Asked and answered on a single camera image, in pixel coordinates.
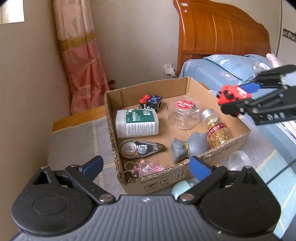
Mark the grey hippo figurine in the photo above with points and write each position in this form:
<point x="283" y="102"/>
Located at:
<point x="195" y="145"/>

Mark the clear jar red label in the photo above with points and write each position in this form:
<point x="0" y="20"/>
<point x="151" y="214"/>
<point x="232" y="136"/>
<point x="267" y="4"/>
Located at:
<point x="183" y="112"/>

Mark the pink patterned curtain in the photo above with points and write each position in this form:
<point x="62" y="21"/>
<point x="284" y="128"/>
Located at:
<point x="77" y="41"/>

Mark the blue floral pillow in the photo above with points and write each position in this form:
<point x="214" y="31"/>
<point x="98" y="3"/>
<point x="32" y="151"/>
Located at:
<point x="238" y="66"/>

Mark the wooden bedside table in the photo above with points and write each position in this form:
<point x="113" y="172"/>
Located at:
<point x="100" y="112"/>

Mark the white medical bottle green label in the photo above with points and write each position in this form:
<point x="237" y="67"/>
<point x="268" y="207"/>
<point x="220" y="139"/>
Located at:
<point x="136" y="123"/>

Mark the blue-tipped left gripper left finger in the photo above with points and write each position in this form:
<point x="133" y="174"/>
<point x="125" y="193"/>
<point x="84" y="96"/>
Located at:
<point x="82" y="178"/>

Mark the dark blue block red knobs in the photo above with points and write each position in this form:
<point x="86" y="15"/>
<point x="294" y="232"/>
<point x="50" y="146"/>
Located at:
<point x="150" y="102"/>

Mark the teal egg-shaped toy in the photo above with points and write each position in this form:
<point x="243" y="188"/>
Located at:
<point x="181" y="187"/>

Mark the pink keychain toy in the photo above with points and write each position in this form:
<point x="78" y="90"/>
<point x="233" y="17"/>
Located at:
<point x="142" y="168"/>

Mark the black correction tape dispenser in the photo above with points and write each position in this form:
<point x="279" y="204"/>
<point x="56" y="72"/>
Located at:
<point x="133" y="149"/>

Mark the grey plush toy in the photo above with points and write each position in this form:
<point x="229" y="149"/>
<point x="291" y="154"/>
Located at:
<point x="259" y="67"/>

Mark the white charger with cable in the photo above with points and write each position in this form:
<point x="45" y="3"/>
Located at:
<point x="169" y="70"/>

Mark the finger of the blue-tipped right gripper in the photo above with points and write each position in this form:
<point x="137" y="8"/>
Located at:
<point x="250" y="87"/>
<point x="242" y="106"/>

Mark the red toy fire truck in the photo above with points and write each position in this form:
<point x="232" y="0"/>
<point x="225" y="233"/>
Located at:
<point x="227" y="98"/>

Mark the wooden bed headboard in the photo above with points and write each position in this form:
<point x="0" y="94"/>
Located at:
<point x="208" y="27"/>

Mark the clear plastic cup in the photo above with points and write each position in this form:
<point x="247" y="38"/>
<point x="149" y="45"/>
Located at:
<point x="237" y="160"/>

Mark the blue floral bed sheet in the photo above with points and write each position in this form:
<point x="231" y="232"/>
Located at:
<point x="217" y="70"/>

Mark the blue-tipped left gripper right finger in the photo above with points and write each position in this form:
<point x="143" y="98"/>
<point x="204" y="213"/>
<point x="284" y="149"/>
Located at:
<point x="209" y="178"/>

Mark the pink pillow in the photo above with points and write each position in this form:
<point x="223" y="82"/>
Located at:
<point x="273" y="60"/>

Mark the bottle of golden capsules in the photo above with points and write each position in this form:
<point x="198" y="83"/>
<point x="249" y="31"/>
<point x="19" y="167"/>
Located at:
<point x="217" y="131"/>

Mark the grey and teal blanket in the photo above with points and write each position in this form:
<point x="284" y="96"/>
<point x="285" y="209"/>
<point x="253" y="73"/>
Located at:
<point x="78" y="144"/>

